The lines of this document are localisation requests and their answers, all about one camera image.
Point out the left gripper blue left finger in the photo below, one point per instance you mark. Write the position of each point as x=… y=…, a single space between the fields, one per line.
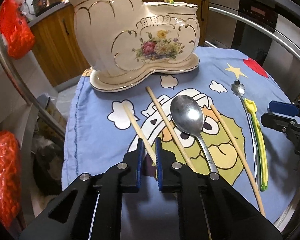
x=140 y=150

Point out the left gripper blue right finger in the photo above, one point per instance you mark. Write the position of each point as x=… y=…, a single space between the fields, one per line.
x=158 y=148

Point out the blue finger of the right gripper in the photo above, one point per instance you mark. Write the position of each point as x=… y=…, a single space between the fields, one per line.
x=278 y=123
x=283 y=108

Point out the large silver spoon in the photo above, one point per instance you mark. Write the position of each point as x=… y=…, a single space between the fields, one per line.
x=188 y=117

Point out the built-in oven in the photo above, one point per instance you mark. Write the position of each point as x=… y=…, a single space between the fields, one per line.
x=273 y=42

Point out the cream ceramic utensil holder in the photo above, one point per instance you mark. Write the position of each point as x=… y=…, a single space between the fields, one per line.
x=125 y=41

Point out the metal shelf rack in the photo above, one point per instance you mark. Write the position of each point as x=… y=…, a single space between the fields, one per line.
x=25 y=92

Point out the red plastic bag lower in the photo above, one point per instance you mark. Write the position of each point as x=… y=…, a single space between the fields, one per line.
x=10 y=185

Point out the red plastic bag hanging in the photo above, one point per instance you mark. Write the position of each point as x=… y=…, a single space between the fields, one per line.
x=14 y=28

